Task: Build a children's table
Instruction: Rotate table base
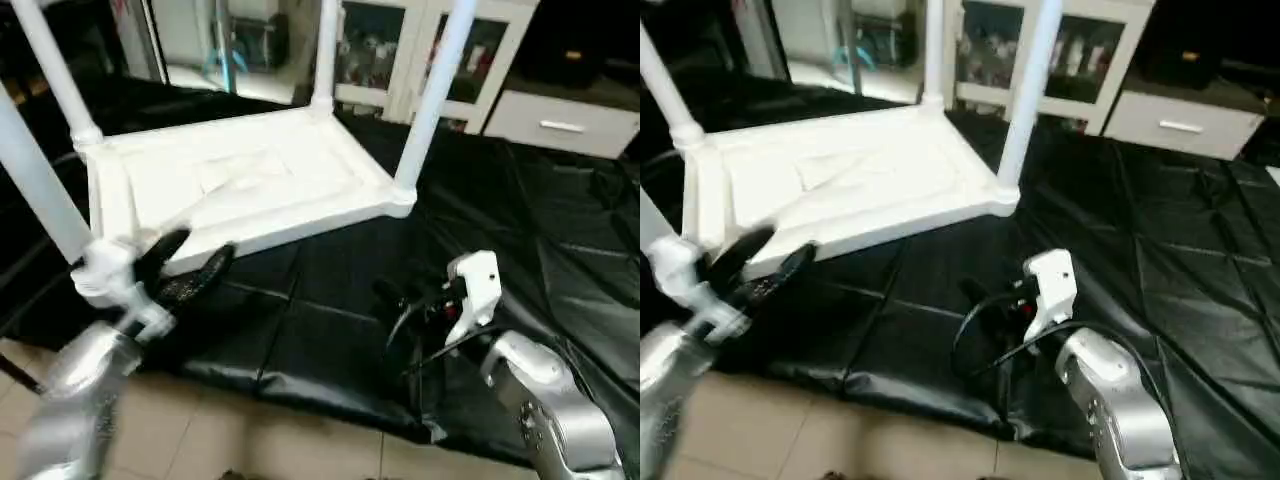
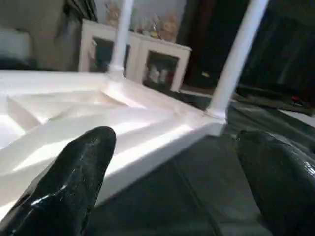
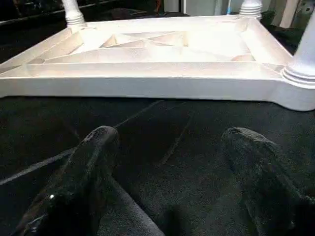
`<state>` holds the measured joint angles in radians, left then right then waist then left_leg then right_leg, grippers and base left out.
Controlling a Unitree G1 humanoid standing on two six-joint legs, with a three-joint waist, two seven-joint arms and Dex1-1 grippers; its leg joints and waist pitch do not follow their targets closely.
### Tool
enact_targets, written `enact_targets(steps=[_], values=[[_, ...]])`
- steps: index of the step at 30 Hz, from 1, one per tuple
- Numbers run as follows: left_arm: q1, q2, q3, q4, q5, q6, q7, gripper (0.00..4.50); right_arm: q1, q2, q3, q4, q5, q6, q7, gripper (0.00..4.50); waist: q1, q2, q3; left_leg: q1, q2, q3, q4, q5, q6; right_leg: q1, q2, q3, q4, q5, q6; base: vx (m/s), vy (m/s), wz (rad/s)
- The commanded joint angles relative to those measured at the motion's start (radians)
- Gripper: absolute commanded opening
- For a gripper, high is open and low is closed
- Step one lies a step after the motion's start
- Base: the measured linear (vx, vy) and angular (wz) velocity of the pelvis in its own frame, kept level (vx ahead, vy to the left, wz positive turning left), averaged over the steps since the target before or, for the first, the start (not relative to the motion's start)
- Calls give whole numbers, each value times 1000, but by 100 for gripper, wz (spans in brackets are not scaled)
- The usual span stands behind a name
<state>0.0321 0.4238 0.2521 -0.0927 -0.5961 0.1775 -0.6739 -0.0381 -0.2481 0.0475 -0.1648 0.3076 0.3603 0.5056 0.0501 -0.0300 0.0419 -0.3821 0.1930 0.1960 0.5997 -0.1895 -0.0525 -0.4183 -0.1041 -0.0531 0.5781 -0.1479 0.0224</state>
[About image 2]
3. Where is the black work mat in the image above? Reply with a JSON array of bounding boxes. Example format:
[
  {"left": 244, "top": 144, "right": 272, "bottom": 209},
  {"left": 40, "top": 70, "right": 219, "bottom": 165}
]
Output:
[{"left": 84, "top": 88, "right": 315, "bottom": 236}]

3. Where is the white plastic table leg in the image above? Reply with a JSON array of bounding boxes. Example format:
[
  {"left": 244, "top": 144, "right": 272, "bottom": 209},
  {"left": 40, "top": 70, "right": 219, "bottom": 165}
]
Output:
[
  {"left": 206, "top": 0, "right": 270, "bottom": 121},
  {"left": 108, "top": 0, "right": 134, "bottom": 78}
]

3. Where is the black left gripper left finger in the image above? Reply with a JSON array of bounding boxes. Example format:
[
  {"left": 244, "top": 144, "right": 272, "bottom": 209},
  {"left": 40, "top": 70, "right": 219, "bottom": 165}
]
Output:
[{"left": 0, "top": 126, "right": 117, "bottom": 236}]

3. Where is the white plastic table top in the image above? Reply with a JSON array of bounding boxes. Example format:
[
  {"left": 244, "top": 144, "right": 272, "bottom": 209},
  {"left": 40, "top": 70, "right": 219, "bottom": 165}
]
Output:
[{"left": 0, "top": 70, "right": 227, "bottom": 217}]

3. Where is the white glass door cabinet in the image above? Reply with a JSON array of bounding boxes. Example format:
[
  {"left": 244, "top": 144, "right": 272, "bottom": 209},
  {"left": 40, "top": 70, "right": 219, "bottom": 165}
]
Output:
[{"left": 78, "top": 19, "right": 192, "bottom": 93}]

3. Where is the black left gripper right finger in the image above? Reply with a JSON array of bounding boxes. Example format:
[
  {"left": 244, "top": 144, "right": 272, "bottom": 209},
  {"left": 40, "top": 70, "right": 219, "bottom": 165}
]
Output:
[{"left": 235, "top": 129, "right": 315, "bottom": 236}]

